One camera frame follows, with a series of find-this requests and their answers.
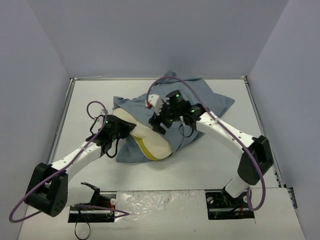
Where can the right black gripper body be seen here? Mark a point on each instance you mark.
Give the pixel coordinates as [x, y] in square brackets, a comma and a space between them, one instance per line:
[158, 122]

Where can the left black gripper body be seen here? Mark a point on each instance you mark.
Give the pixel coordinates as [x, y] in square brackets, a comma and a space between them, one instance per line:
[127, 127]

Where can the cream white pillow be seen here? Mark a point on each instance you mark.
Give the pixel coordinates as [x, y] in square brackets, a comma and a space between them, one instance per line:
[152, 145]

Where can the striped pillowcase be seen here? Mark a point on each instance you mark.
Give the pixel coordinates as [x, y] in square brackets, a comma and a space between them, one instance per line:
[195, 90]

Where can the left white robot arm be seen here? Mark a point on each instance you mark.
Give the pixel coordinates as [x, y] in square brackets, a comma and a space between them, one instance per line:
[48, 190]

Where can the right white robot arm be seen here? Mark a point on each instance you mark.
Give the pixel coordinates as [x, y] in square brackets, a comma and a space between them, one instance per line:
[254, 152]

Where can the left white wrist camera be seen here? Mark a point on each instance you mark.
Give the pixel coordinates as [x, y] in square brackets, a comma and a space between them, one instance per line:
[101, 117]

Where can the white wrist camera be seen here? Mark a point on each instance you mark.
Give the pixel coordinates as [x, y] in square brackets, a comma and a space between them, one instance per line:
[156, 102]
[101, 117]

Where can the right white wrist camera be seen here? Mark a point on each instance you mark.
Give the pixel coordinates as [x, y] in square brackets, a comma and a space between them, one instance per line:
[156, 102]

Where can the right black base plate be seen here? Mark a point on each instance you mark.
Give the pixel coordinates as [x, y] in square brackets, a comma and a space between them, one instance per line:
[220, 209]

